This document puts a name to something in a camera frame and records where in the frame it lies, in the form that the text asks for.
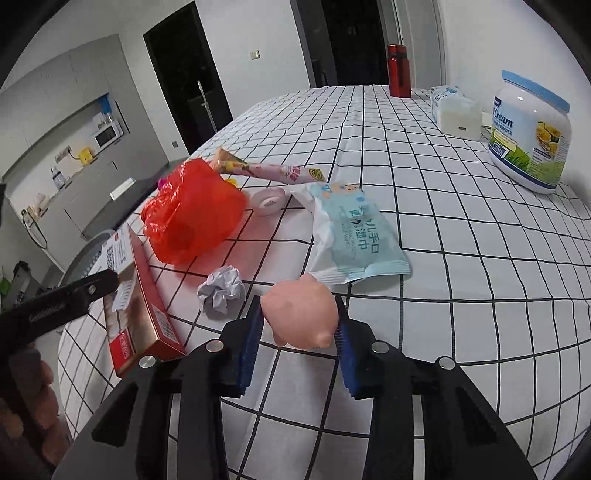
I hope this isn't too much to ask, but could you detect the white paper ball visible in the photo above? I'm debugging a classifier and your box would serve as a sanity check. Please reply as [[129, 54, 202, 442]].
[[197, 265, 246, 320]]

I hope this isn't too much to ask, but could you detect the pink lemon-shaped toy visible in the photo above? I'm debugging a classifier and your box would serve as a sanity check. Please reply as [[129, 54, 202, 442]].
[[260, 274, 339, 350]]

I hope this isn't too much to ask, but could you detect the light blue wet wipes pack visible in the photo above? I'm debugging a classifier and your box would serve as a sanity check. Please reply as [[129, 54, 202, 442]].
[[288, 182, 412, 286]]

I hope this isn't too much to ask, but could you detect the small white round lid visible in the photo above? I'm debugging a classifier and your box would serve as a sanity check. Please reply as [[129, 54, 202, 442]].
[[249, 187, 290, 217]]

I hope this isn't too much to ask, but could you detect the red plastic bag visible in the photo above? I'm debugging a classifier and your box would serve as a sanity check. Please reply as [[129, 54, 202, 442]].
[[140, 158, 247, 265]]

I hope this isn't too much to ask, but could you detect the pink snack wrapper tube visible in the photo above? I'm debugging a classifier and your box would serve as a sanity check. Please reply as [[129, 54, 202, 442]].
[[208, 148, 326, 185]]

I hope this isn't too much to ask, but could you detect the person's left hand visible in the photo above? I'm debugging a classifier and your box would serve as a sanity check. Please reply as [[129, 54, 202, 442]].
[[9, 344, 71, 467]]

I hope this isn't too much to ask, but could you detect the red toothpaste box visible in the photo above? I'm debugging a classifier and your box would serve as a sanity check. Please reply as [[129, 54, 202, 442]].
[[97, 225, 185, 378]]

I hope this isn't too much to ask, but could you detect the checkered white tablecloth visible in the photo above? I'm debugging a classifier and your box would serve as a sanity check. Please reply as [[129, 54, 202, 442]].
[[57, 84, 591, 480]]

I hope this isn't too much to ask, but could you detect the grey kitchen counter cabinet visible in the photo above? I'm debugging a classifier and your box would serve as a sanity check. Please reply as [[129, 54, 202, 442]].
[[25, 160, 125, 272]]

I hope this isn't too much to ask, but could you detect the dark low bench table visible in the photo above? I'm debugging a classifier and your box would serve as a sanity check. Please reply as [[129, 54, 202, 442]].
[[82, 159, 183, 240]]

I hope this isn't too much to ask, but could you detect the yellow kettle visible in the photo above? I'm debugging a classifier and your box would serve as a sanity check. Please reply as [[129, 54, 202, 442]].
[[78, 147, 94, 165]]

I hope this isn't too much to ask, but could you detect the white microwave oven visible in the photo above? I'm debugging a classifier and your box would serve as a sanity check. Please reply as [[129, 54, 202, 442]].
[[93, 120, 124, 151]]

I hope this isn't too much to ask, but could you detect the white tissue box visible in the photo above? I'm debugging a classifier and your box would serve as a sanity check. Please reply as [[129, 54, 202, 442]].
[[435, 95, 482, 140]]

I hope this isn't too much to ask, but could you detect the blue white tissue pack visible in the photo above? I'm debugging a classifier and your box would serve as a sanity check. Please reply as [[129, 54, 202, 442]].
[[430, 85, 464, 122]]

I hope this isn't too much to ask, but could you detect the white milk powder jar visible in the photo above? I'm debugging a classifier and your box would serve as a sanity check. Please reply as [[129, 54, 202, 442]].
[[488, 70, 572, 194]]

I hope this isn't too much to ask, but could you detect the red water bottle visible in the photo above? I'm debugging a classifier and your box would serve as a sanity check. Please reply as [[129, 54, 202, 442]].
[[388, 44, 412, 98]]

